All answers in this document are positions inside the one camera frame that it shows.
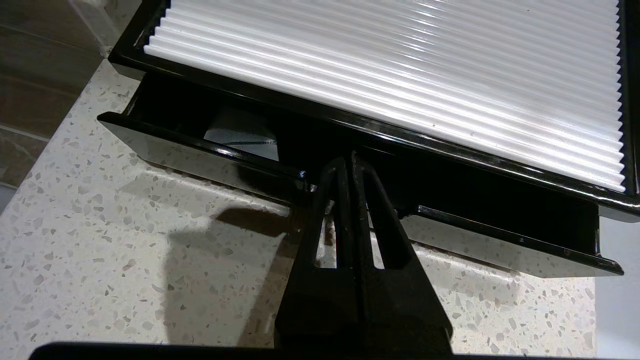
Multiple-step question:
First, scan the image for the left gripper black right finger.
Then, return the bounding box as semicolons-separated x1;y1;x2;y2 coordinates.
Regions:
351;152;454;347

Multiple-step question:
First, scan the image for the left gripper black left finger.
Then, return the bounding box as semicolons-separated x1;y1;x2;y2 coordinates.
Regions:
275;157;360;347

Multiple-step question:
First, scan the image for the black amenity box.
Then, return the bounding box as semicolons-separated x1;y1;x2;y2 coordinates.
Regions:
107;0;640;223

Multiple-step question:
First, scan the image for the long white sachet packet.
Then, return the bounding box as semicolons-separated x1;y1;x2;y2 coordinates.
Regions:
203;107;280;162

